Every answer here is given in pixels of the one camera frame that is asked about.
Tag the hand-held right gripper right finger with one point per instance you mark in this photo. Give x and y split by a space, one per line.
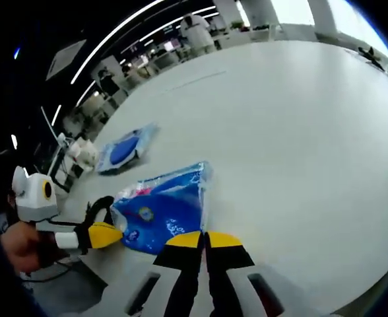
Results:
237 284

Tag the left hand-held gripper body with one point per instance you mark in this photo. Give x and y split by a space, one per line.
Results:
32 198

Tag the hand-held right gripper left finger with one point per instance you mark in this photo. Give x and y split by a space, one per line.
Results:
167 284

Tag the white paper cup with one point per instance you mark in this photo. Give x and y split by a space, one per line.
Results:
86 155

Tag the blue tissue packet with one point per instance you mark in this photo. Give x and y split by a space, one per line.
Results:
167 204

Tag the blue insole package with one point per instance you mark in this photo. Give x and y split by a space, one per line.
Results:
124 152

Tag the person's left hand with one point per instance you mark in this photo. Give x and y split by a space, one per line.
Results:
25 247

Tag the long ceiling light strip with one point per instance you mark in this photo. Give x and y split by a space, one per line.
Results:
115 33

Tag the potted plant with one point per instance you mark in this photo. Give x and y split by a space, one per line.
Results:
237 25

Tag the black object on table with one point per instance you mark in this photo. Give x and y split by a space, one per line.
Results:
372 57

